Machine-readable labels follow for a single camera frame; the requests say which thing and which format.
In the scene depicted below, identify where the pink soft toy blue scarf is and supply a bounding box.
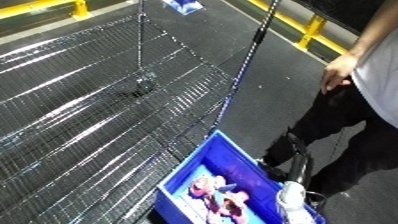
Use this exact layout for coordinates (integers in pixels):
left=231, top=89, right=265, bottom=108
left=186, top=175, right=253, bottom=224

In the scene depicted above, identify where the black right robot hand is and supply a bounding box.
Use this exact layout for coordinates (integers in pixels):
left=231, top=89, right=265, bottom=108
left=286, top=130, right=317, bottom=188

